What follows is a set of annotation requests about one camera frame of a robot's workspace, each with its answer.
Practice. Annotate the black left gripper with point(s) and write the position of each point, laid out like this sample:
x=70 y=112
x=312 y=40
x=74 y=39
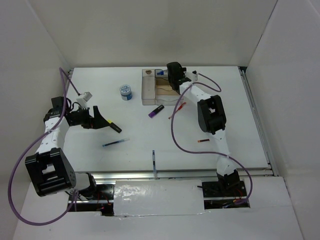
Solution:
x=97 y=121

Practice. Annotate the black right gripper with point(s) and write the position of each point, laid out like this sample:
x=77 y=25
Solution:
x=183 y=70

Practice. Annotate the blue capped marker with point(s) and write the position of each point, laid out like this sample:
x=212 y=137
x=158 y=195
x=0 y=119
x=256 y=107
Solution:
x=161 y=73

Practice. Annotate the blue ink pen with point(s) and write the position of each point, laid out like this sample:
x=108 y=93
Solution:
x=116 y=142

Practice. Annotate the red gel pen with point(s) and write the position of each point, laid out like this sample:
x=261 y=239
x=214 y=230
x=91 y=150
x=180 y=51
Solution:
x=178 y=109

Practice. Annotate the round blue white tin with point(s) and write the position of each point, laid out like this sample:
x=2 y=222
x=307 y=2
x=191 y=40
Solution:
x=126 y=92

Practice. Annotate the blue clear pen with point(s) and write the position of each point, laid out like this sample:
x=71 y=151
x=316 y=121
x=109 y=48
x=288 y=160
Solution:
x=154 y=165

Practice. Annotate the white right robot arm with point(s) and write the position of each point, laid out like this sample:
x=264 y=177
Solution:
x=211 y=119

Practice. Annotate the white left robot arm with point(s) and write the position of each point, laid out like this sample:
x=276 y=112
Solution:
x=49 y=169

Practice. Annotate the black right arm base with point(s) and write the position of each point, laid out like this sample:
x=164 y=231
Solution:
x=215 y=197

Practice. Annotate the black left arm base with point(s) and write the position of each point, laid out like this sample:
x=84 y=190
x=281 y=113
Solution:
x=99 y=199

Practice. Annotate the dark smoky plastic tray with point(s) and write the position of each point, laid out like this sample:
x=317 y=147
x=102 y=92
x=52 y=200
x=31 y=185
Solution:
x=164 y=76

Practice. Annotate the yellow black highlighter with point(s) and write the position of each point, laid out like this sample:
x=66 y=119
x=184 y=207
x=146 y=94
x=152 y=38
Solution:
x=114 y=126

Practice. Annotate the clear plastic tray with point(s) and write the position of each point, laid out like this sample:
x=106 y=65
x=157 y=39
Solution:
x=168 y=100

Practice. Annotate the long clear smoky tray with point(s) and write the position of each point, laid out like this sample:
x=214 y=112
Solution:
x=148 y=87

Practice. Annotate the purple black highlighter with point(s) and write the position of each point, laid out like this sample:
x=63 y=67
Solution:
x=156 y=111

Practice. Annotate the white foam front panel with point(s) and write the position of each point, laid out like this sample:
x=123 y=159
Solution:
x=158 y=198

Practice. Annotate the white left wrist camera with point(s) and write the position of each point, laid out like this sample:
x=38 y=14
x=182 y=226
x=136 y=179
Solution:
x=83 y=99

